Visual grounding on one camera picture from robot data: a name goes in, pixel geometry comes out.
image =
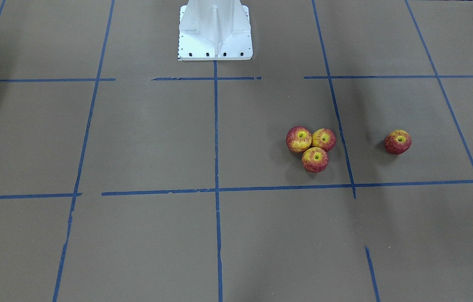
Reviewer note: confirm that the lone red yellow apple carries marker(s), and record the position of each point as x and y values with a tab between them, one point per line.
397	142

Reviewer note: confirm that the brown paper table cover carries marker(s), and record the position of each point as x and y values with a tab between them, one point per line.
127	175

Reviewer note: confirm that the back red yellow apple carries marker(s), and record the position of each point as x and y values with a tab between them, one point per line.
315	159

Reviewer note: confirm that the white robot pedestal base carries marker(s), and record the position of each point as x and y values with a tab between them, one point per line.
214	30

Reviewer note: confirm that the front red yellow apple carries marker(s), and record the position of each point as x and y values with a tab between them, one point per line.
324	138

